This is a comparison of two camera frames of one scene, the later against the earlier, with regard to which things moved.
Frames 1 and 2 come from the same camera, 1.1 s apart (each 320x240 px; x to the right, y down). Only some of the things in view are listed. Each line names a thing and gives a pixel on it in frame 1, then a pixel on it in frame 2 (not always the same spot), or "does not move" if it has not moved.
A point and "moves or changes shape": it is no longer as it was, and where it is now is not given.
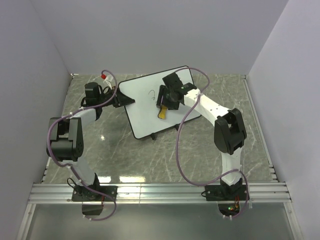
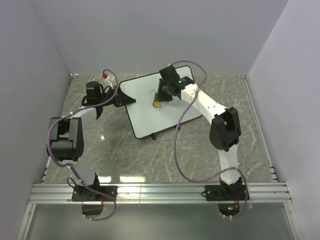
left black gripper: x=121 y=100 does not move
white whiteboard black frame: x=143 y=114 does not move
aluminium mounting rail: x=156 y=193 does not move
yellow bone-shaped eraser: x=162 y=114 moves or changes shape
